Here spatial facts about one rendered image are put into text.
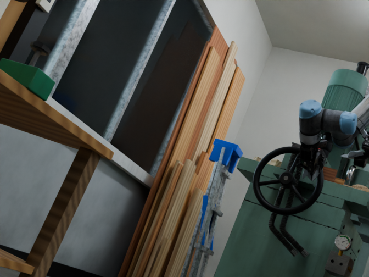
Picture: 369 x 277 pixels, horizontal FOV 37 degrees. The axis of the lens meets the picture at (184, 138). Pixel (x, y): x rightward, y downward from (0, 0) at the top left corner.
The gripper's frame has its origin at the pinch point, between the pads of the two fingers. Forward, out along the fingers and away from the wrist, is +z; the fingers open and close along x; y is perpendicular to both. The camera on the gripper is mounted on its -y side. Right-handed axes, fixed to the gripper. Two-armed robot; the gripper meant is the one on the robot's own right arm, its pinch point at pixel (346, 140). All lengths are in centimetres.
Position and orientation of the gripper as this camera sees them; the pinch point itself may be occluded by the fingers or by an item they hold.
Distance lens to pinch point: 247.2
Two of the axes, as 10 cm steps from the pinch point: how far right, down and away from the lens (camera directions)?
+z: -8.3, -2.4, 5.0
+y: -3.7, -4.3, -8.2
